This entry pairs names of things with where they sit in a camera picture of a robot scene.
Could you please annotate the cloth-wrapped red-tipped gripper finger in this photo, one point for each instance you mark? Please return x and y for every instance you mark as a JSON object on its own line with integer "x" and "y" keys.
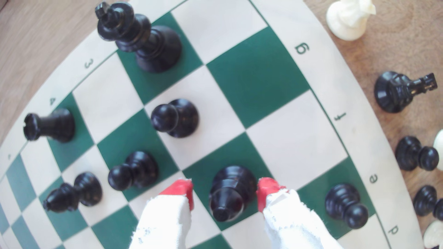
{"x": 166, "y": 221}
{"x": 294, "y": 224}

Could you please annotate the black bishop chess piece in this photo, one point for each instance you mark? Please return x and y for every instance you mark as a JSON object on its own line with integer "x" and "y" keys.
{"x": 230, "y": 190}
{"x": 79, "y": 192}

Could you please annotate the black pawn chess piece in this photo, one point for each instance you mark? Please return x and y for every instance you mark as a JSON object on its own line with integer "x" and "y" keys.
{"x": 425, "y": 200}
{"x": 412, "y": 154}
{"x": 138, "y": 170}
{"x": 342, "y": 204}
{"x": 180, "y": 118}

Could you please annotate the green and white chess mat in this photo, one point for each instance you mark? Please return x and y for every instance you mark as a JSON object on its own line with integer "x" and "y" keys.
{"x": 290, "y": 152}

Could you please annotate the white pawn chess piece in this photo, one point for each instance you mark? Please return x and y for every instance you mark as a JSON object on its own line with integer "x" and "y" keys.
{"x": 434, "y": 236}

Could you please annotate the black rook chess piece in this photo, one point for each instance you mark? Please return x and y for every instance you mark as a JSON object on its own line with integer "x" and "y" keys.
{"x": 55, "y": 125}

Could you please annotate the tall white chess piece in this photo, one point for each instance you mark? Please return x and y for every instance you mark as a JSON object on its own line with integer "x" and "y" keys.
{"x": 440, "y": 150}

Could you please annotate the black knight chess piece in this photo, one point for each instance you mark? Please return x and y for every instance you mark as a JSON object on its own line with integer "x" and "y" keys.
{"x": 393, "y": 91}

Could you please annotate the black king chess piece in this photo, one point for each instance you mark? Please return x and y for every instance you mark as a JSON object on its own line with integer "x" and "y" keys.
{"x": 155, "y": 48}

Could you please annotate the white knight chess piece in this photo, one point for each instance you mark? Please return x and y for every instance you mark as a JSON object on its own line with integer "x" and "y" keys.
{"x": 348, "y": 19}

